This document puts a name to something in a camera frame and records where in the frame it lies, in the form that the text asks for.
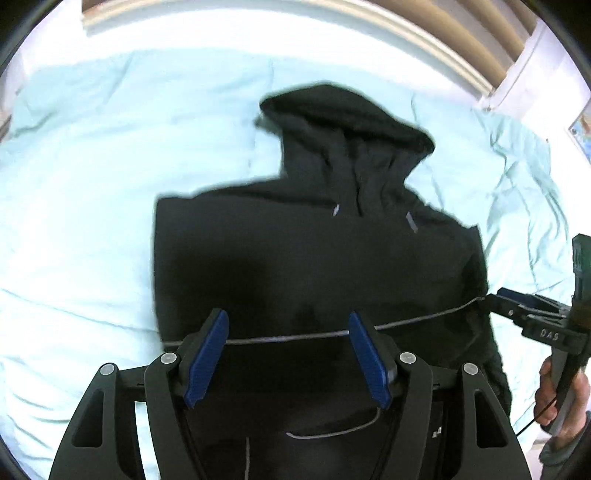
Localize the black hooded jacket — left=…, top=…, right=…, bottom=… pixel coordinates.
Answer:
left=153, top=84, right=511, bottom=479

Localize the green sleeved right forearm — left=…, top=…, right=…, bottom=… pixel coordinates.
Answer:
left=539, top=411, right=590, bottom=480

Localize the person's right hand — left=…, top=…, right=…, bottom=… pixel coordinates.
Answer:
left=534, top=357, right=591, bottom=448

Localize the light blue bed sheet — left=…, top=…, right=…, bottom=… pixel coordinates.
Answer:
left=1, top=49, right=574, bottom=479

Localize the wooden headboard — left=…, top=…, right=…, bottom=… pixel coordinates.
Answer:
left=81, top=1, right=537, bottom=101

